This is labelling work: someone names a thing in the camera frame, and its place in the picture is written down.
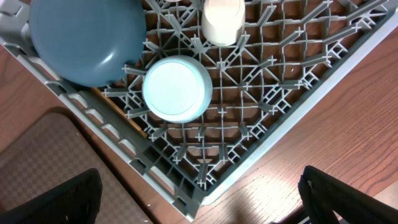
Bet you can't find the grey dishwasher rack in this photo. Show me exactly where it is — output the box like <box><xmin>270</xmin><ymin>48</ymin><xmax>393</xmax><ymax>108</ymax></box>
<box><xmin>1</xmin><ymin>0</ymin><xmax>397</xmax><ymax>221</ymax></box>

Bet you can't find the dark brown serving tray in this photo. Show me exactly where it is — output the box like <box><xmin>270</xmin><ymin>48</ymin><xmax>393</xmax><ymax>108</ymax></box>
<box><xmin>1</xmin><ymin>113</ymin><xmax>150</xmax><ymax>223</ymax></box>

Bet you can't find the light blue small bowl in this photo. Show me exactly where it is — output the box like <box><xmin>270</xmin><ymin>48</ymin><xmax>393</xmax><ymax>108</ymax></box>
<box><xmin>142</xmin><ymin>55</ymin><xmax>213</xmax><ymax>123</ymax></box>

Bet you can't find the large dark blue bowl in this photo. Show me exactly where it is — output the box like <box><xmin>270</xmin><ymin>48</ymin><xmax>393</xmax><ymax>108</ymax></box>
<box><xmin>29</xmin><ymin>0</ymin><xmax>146</xmax><ymax>87</ymax></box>

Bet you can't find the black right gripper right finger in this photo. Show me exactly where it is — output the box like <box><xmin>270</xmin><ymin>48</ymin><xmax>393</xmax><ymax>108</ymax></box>
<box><xmin>298</xmin><ymin>166</ymin><xmax>397</xmax><ymax>223</ymax></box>

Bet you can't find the white paper cup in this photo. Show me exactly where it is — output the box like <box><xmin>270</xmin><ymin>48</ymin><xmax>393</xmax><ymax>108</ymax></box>
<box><xmin>201</xmin><ymin>0</ymin><xmax>246</xmax><ymax>47</ymax></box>

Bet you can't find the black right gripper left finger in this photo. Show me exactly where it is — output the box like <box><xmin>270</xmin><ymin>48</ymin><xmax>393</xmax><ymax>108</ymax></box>
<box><xmin>1</xmin><ymin>168</ymin><xmax>103</xmax><ymax>224</ymax></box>

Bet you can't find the wooden chopstick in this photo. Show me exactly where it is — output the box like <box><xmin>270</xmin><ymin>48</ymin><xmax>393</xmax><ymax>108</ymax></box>
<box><xmin>91</xmin><ymin>88</ymin><xmax>147</xmax><ymax>138</ymax></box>

